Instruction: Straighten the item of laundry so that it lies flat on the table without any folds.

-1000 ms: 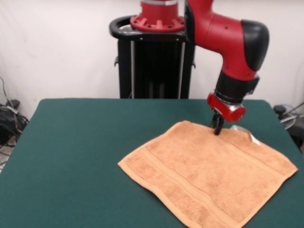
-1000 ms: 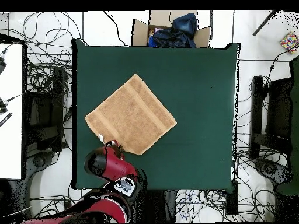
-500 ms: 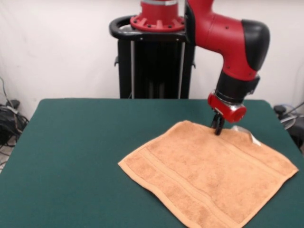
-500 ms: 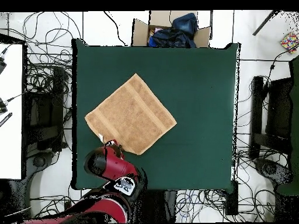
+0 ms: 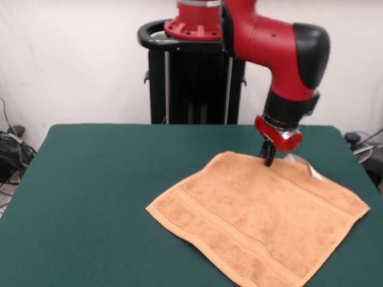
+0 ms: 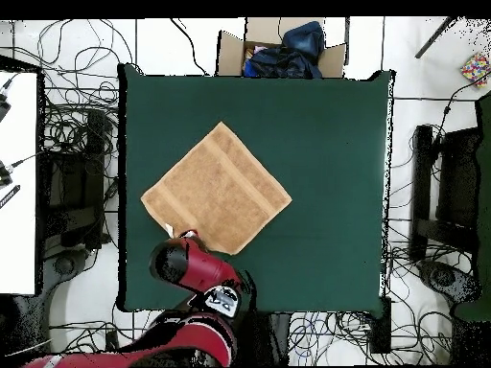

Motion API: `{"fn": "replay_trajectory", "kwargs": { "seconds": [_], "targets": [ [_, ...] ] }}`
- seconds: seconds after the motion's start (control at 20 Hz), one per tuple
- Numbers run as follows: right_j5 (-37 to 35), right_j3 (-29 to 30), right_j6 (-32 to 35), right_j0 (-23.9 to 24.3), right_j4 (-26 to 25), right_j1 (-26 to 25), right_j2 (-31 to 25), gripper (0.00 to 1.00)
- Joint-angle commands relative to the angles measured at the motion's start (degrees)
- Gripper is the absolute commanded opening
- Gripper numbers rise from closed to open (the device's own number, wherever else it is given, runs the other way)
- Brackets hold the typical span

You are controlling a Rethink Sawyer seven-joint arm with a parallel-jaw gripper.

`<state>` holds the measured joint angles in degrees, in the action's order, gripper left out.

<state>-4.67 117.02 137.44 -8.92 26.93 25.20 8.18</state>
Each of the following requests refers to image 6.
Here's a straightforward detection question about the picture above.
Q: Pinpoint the orange terry towel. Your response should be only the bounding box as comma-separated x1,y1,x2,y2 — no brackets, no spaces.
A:
140,121,293,256

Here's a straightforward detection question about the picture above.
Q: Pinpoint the colourful dotted item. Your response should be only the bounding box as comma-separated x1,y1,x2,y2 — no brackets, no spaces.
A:
459,52,491,88

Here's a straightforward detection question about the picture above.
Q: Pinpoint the dark green table cloth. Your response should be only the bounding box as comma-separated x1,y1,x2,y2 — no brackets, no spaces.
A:
117,63,395,318

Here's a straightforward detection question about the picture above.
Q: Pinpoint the cardboard box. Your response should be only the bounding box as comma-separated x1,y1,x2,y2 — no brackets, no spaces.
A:
216,16,349,80

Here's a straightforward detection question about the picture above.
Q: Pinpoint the dark blue clothing pile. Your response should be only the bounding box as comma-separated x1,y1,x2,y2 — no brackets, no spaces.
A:
242,20,326,80

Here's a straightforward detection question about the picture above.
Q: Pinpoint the black equipment stand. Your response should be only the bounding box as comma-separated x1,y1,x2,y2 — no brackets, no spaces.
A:
409,124,483,263
37,110,113,256

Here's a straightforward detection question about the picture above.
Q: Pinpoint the white side table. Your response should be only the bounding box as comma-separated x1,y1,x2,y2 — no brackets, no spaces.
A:
0,70,40,296

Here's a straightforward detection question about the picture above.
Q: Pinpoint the green covered furniture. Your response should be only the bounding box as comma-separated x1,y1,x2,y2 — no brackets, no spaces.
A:
452,91,491,323

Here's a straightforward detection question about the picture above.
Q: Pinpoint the grey metal bar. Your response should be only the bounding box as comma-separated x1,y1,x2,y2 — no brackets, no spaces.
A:
414,16,458,59

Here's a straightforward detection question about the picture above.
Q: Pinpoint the black cable tangle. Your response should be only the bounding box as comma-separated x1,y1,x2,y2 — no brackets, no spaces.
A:
7,18,135,250
49,306,385,367
383,76,491,365

